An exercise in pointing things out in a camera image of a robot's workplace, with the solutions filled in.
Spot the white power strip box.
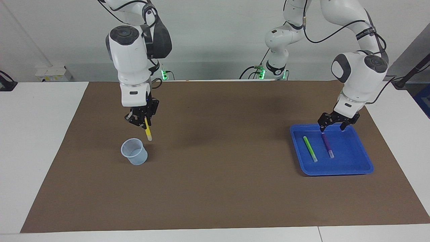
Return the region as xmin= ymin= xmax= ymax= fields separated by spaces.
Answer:
xmin=35 ymin=65 xmax=73 ymax=82

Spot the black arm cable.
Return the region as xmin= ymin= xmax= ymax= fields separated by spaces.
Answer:
xmin=97 ymin=0 xmax=164 ymax=90
xmin=284 ymin=0 xmax=398 ymax=105

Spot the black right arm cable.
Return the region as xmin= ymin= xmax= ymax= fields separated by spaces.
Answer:
xmin=97 ymin=0 xmax=164 ymax=90

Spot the purple highlighter pen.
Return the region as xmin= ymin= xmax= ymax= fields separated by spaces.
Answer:
xmin=321 ymin=132 xmax=335 ymax=159

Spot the yellow highlighter pen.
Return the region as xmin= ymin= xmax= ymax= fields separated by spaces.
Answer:
xmin=144 ymin=117 xmax=153 ymax=142

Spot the pale blue plastic cup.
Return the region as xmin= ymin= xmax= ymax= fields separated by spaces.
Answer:
xmin=121 ymin=138 xmax=148 ymax=166

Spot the blue crate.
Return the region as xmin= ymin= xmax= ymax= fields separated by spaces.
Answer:
xmin=413 ymin=85 xmax=430 ymax=119

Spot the black base cable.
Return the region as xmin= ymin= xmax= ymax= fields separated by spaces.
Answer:
xmin=239 ymin=49 xmax=271 ymax=80

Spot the brown table mat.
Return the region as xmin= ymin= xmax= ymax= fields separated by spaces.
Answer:
xmin=20 ymin=81 xmax=430 ymax=233

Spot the green highlighter pen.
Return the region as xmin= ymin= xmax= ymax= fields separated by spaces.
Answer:
xmin=303 ymin=135 xmax=318 ymax=163

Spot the blue plastic tray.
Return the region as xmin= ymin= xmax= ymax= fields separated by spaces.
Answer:
xmin=290 ymin=123 xmax=375 ymax=177

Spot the black stand pole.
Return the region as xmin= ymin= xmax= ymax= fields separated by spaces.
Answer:
xmin=391 ymin=53 xmax=430 ymax=90

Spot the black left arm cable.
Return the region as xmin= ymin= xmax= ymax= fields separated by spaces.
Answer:
xmin=284 ymin=0 xmax=398 ymax=105

